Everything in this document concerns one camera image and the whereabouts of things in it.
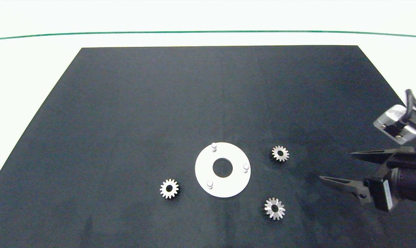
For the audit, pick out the small steel spur gear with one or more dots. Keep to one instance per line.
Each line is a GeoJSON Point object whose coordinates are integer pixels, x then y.
{"type": "Point", "coordinates": [284, 155]}
{"type": "Point", "coordinates": [173, 190]}
{"type": "Point", "coordinates": [279, 211]}

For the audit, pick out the round white plate with pins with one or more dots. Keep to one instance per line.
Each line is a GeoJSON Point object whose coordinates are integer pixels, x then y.
{"type": "Point", "coordinates": [234, 186]}

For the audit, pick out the dark rectangular mat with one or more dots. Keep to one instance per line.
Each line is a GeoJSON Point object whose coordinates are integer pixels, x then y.
{"type": "Point", "coordinates": [125, 120]}

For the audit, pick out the boxy silver wrist camera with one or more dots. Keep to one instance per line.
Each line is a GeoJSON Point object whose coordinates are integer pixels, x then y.
{"type": "Point", "coordinates": [393, 113]}

